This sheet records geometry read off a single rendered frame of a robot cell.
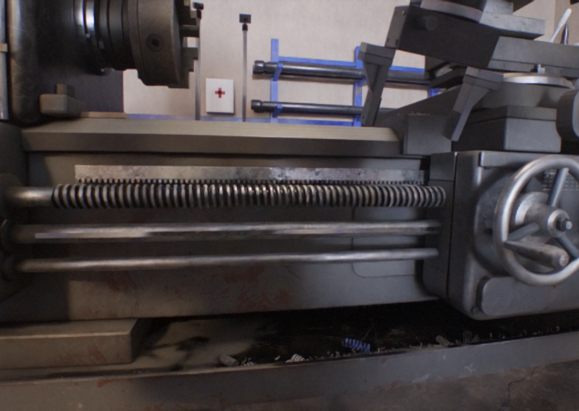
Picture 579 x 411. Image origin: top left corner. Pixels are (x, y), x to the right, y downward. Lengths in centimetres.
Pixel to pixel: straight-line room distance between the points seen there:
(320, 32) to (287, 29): 39
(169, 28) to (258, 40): 336
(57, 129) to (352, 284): 63
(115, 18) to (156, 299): 60
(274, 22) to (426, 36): 380
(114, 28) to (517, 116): 81
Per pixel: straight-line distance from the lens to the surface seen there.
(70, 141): 68
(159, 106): 400
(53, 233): 62
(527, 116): 68
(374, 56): 46
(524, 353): 78
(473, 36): 50
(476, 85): 53
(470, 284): 64
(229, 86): 384
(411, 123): 70
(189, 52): 90
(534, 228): 60
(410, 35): 46
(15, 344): 76
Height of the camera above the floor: 76
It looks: 6 degrees down
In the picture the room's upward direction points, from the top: 1 degrees clockwise
